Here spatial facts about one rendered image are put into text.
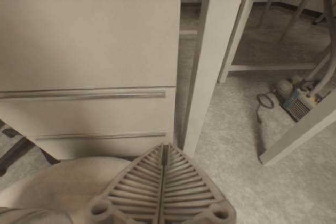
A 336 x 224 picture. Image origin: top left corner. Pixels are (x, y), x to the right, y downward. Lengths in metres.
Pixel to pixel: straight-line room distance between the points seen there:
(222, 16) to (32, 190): 0.59
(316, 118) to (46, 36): 0.78
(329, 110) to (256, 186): 0.46
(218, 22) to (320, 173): 1.01
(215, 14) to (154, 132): 0.36
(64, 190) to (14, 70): 0.33
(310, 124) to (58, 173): 0.84
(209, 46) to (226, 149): 0.72
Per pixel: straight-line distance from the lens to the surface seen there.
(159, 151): 0.17
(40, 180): 0.54
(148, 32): 0.28
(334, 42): 1.30
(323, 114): 0.68
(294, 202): 0.97
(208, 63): 0.31
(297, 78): 1.38
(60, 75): 0.38
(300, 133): 0.74
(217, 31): 0.29
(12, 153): 1.12
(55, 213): 0.23
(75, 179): 0.49
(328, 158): 1.25
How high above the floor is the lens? 0.75
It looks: 47 degrees down
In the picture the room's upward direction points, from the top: straight up
